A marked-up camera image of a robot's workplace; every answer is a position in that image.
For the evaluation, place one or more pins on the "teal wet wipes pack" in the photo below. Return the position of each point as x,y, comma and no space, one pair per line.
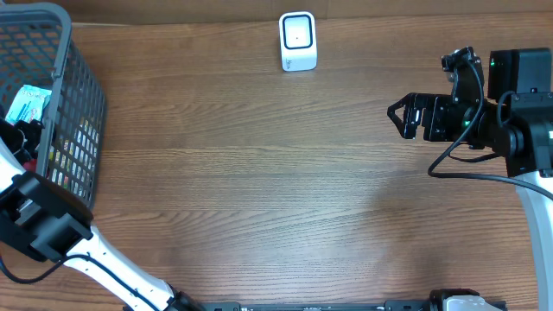
28,105

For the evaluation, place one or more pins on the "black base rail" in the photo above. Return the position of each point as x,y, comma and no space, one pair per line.
440,299

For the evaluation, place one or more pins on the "grey plastic mesh basket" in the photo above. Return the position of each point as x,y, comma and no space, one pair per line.
37,49

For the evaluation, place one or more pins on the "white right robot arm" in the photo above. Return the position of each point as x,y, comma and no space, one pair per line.
509,111

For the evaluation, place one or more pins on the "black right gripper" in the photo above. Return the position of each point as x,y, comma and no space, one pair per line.
435,106

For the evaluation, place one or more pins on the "white barcode scanner box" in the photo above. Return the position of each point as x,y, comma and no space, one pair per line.
298,44

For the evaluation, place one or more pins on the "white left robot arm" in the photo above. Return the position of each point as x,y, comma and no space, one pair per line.
45,222

